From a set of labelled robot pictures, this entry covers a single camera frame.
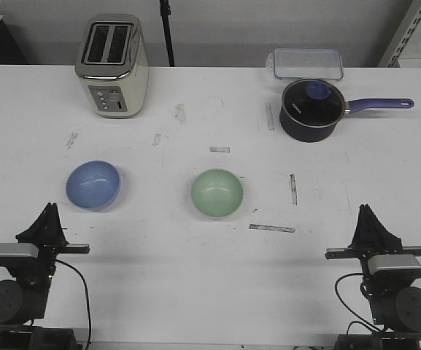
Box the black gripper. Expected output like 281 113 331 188
7 203 90 283
325 204 421 288

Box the blue bowl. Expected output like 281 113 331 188
65 160 121 211

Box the mint green bowl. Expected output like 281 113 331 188
190 168 244 219

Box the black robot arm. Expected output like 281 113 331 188
0 203 91 349
325 204 421 349

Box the dark blue saucepan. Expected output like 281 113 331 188
279 79 414 143

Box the glass lid blue knob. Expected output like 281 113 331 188
282 79 345 127

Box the cream steel toaster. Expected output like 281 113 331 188
74 13 149 119

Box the clear plastic food container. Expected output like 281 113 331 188
266 47 344 80

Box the white slotted shelf rack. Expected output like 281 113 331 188
377 0 421 68

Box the black tripod pole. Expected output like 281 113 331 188
159 0 175 67

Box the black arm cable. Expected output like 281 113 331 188
333 273 392 335
55 259 93 350

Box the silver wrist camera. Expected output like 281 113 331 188
367 254 421 281
0 243 39 267

